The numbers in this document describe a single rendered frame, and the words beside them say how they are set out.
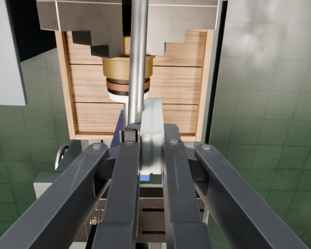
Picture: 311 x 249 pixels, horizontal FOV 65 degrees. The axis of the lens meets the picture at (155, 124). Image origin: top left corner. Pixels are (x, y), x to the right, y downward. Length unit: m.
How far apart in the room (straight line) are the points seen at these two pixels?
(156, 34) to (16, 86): 0.59
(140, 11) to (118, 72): 0.21
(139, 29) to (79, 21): 0.15
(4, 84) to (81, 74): 0.32
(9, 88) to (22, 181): 1.32
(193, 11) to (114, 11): 0.11
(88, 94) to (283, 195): 1.87
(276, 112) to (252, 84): 0.27
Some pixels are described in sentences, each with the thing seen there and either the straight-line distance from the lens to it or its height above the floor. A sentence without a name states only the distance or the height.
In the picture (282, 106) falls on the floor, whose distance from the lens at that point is 1.82.
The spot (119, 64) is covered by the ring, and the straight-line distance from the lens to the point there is 0.39.
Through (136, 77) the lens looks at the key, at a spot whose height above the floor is 1.32.
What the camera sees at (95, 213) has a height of 1.02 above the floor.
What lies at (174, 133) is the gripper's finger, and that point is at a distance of 0.17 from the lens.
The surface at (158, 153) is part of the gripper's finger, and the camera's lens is 0.16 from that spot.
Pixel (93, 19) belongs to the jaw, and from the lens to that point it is 0.34.
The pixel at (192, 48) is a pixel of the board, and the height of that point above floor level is 0.89.
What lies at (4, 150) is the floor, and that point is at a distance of 2.04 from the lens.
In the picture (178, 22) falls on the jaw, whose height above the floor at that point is 1.11.
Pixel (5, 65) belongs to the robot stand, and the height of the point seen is 0.75.
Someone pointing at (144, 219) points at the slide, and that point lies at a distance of 0.77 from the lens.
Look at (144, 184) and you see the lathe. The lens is 0.74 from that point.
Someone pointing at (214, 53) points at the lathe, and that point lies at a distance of 1.00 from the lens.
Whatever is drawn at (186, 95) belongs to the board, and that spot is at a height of 0.88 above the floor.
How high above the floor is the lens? 1.50
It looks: 65 degrees down
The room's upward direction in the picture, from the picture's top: 178 degrees clockwise
